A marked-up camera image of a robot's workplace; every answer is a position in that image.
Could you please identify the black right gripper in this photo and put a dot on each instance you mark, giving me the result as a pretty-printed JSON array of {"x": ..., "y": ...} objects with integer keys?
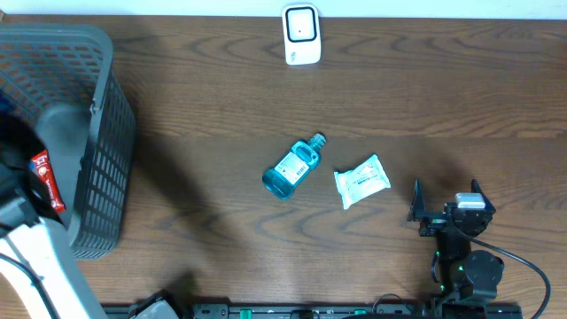
[{"x": 417, "y": 211}]

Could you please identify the white wet wipes pack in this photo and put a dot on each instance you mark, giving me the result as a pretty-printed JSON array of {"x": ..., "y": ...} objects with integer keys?
[{"x": 363, "y": 181}]

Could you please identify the blue mouthwash bottle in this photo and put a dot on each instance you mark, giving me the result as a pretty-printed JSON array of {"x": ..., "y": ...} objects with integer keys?
[{"x": 302, "y": 158}]

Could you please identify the red Nescafe stick sachet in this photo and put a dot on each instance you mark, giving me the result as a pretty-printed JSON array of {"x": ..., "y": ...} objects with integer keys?
[{"x": 43, "y": 168}]

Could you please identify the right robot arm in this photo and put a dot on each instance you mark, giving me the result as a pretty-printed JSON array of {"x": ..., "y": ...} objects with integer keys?
[{"x": 467, "y": 278}]

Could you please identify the white barcode scanner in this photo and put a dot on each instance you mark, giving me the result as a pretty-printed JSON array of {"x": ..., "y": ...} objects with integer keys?
[{"x": 301, "y": 34}]

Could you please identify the grey plastic mesh basket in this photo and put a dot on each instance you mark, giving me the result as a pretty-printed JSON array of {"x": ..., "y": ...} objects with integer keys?
[{"x": 59, "y": 80}]

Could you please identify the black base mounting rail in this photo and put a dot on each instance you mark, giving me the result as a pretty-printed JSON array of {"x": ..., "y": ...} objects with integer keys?
[{"x": 382, "y": 310}]

